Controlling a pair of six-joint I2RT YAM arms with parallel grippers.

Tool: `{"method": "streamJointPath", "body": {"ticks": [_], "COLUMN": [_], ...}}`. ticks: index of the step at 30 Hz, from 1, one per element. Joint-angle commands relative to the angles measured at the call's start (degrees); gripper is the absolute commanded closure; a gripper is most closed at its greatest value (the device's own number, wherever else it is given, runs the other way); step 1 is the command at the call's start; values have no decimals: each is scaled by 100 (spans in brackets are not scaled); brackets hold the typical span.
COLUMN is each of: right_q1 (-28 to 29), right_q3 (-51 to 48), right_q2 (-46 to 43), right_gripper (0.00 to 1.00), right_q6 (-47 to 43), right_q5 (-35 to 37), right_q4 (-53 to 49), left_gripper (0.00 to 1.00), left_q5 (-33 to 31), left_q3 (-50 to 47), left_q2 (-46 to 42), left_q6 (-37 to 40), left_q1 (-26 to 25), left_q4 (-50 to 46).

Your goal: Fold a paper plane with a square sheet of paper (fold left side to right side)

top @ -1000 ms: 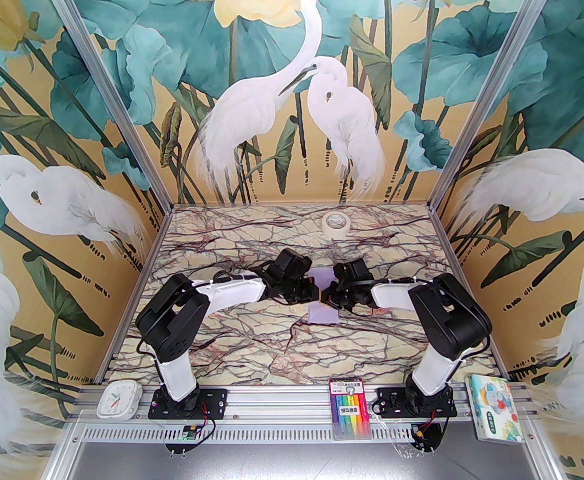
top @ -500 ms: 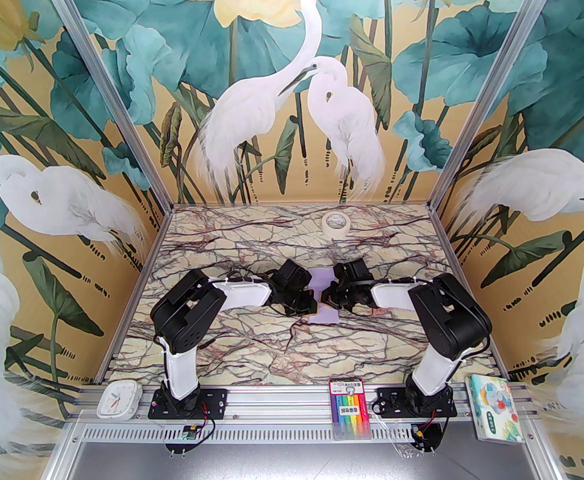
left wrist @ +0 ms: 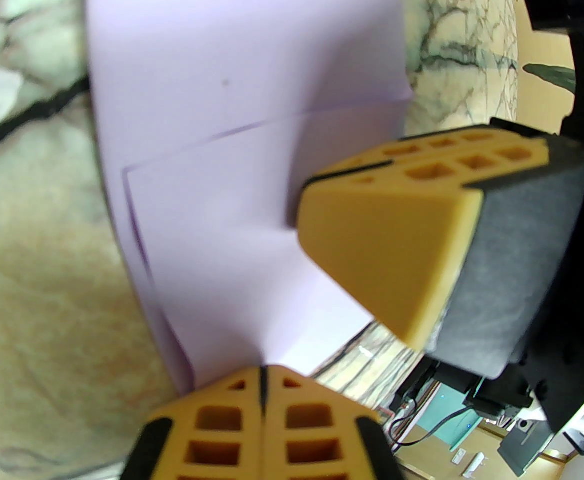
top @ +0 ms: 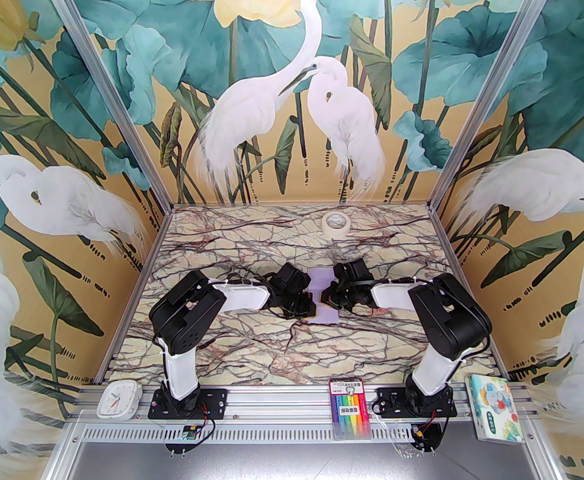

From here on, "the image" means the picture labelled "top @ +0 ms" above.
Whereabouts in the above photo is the coloured marker pen pack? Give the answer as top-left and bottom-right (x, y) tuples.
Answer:
(328, 377), (373, 441)

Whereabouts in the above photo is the white square alarm clock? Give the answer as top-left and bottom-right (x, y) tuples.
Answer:
(97, 380), (144, 421)

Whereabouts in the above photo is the aluminium frame rail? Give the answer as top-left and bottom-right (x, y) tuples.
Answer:
(74, 382), (540, 423)

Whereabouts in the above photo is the aluminium frame post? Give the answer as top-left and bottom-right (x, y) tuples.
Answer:
(37, 0), (175, 209)
(429, 0), (562, 211)

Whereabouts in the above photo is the lilac paper sheet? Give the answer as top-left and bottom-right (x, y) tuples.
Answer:
(308, 268), (340, 325)

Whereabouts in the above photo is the black mounting bracket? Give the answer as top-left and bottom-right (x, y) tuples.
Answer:
(406, 420), (445, 455)

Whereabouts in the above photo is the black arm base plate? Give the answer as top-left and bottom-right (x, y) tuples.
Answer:
(376, 387), (457, 419)
(148, 387), (228, 420)

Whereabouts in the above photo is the aluminium table side rail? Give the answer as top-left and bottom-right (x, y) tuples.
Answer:
(429, 208), (510, 381)
(94, 208), (175, 384)

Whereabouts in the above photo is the white masking tape roll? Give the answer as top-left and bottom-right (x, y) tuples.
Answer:
(321, 212), (351, 240)

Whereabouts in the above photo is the perforated metal cable tray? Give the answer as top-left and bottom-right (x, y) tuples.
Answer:
(69, 420), (478, 444)

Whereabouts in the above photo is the cartoon printed tissue pack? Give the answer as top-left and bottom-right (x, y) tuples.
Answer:
(466, 374), (525, 445)

